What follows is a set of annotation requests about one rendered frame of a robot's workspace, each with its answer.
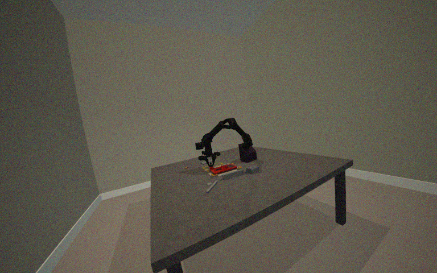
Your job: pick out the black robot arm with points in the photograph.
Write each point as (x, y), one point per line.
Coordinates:
(207, 138)

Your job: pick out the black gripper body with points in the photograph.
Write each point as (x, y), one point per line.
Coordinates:
(209, 153)

